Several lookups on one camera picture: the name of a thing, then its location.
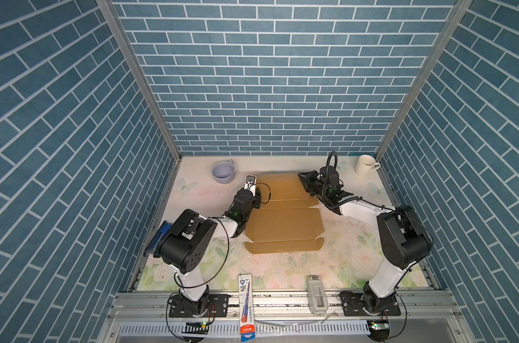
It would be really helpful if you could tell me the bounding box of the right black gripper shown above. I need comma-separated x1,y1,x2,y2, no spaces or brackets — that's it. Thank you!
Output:
297,172,328,202

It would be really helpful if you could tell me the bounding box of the brown cardboard box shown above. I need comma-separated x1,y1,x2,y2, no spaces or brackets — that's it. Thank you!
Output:
245,174,324,254

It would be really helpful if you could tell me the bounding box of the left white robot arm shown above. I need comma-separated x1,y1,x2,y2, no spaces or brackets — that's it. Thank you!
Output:
144,181,262,307

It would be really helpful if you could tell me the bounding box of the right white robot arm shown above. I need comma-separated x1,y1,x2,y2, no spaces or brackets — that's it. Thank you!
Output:
298,165,433,313

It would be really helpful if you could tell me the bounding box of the white ceramic mug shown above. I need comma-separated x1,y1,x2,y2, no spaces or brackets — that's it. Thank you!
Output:
355,154,381,177

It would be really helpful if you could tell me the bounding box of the blue stapler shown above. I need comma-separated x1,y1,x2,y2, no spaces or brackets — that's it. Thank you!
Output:
144,221,172,258

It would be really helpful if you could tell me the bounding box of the grey white remote device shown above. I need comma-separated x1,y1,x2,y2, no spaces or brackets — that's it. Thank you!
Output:
307,275,328,315

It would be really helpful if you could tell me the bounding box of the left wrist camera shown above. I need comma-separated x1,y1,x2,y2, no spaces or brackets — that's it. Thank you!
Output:
244,175,257,194

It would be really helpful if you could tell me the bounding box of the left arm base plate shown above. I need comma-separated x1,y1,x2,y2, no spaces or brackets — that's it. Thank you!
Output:
168,293,229,318

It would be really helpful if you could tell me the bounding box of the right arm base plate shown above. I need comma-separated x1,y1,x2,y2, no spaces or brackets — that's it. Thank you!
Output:
338,291,401,317

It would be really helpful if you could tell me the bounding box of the aluminium front rail frame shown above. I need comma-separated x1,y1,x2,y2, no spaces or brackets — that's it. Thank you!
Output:
98,289,474,342

